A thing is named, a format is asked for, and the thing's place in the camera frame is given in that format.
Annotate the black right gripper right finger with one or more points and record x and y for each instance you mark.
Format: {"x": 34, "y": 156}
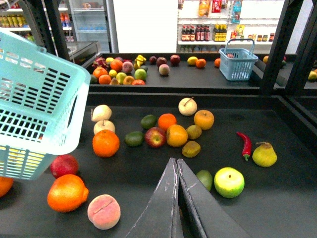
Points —
{"x": 206, "y": 216}

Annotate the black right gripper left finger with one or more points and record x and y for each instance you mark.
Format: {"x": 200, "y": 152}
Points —
{"x": 161, "y": 217}

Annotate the light teal shopping basket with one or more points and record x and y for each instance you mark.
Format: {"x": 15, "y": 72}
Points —
{"x": 42, "y": 100}

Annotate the green lime near gripper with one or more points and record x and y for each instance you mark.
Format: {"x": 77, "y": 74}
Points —
{"x": 205, "y": 178}

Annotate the bright green apple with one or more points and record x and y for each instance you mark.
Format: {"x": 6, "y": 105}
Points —
{"x": 229, "y": 182}

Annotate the pink peach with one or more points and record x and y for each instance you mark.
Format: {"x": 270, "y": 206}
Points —
{"x": 104, "y": 212}

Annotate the brown kiwi lower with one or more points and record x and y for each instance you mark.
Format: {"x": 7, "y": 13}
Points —
{"x": 191, "y": 149}

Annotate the brown kiwi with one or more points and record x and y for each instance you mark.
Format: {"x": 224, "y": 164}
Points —
{"x": 194, "y": 132}
{"x": 191, "y": 149}

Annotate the red chili pepper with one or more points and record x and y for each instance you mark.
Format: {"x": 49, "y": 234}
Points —
{"x": 247, "y": 147}

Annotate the red apple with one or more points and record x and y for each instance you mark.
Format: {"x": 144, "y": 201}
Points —
{"x": 155, "y": 137}

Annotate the yellow orange apple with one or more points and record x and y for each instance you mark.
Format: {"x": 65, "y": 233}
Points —
{"x": 176, "y": 135}

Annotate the green lime lower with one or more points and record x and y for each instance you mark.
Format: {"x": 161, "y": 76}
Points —
{"x": 134, "y": 139}

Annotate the yellow green pear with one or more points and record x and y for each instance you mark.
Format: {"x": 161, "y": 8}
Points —
{"x": 264, "y": 155}

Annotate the brown kiwi upper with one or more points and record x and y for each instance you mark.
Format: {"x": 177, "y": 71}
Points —
{"x": 194, "y": 132}

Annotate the big round orange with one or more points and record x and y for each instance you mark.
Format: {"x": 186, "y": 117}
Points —
{"x": 105, "y": 143}

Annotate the bumpy orange citrus fruit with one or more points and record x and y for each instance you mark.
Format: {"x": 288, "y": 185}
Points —
{"x": 67, "y": 193}

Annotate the green lime upper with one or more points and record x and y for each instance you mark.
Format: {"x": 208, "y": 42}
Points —
{"x": 148, "y": 121}

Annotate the small orange tangerine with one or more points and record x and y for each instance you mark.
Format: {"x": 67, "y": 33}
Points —
{"x": 166, "y": 120}

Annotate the golden round pear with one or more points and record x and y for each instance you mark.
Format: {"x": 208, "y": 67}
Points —
{"x": 204, "y": 119}

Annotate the cream pear middle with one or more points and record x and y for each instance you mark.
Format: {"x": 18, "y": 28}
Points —
{"x": 102, "y": 125}

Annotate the red pomegranate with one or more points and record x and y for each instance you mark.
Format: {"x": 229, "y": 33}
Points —
{"x": 63, "y": 165}

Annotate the cream pear with stem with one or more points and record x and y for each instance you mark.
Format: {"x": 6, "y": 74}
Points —
{"x": 187, "y": 106}

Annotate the cream pear left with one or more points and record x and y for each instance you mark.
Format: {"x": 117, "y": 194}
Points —
{"x": 101, "y": 112}

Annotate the blue shopping basket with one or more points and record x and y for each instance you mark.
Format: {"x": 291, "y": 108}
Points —
{"x": 236, "y": 64}

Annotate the large orange near front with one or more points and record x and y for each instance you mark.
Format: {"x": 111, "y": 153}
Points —
{"x": 5, "y": 185}

